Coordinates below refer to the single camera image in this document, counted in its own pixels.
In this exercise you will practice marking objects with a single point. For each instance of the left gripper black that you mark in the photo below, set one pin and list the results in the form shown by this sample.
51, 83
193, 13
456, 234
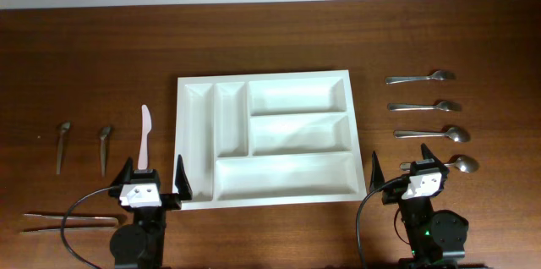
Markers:
174, 200

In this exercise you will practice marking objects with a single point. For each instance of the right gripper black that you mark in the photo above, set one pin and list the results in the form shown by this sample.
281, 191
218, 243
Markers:
375, 176

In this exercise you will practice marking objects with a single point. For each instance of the metal fork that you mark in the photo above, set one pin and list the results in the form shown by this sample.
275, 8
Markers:
436, 75
444, 106

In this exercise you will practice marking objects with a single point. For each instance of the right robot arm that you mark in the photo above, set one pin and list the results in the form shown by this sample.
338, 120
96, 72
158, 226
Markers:
436, 238

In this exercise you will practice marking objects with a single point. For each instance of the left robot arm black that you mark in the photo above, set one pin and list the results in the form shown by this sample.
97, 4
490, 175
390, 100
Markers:
140, 244

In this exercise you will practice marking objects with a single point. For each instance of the pink plastic knife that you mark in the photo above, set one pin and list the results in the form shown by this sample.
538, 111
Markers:
146, 129

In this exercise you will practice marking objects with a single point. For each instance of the small metal teaspoon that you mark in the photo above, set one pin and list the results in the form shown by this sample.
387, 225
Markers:
103, 136
63, 129

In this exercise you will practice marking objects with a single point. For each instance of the small metal teaspoon far left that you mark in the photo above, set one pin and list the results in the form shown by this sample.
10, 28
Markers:
63, 129

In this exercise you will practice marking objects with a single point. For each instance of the white plastic cutlery tray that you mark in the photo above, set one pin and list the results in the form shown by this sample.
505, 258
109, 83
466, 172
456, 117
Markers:
268, 139

